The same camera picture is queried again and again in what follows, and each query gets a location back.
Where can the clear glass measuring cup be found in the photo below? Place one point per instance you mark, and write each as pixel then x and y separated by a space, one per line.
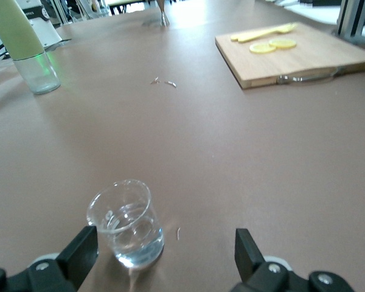
pixel 130 231

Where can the aluminium frame post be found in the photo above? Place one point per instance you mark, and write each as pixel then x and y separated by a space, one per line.
pixel 351 21

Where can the yellow plastic knife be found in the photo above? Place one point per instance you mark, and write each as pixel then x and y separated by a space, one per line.
pixel 261 32

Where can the lemon slice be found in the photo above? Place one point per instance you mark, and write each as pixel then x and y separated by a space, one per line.
pixel 262 48
pixel 283 43

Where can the green sleeved glass bottle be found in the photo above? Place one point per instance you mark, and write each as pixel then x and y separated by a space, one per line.
pixel 15 33

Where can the wooden cutting board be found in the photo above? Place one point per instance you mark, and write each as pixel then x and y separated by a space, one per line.
pixel 307 61

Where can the small debris scrap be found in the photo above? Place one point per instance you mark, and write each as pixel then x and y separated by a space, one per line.
pixel 178 233
pixel 155 81
pixel 171 83

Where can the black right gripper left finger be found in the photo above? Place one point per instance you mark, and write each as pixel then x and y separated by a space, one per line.
pixel 76 258

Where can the steel double cone jigger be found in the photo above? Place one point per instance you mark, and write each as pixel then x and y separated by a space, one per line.
pixel 163 16

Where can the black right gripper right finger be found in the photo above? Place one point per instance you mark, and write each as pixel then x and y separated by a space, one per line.
pixel 249 261

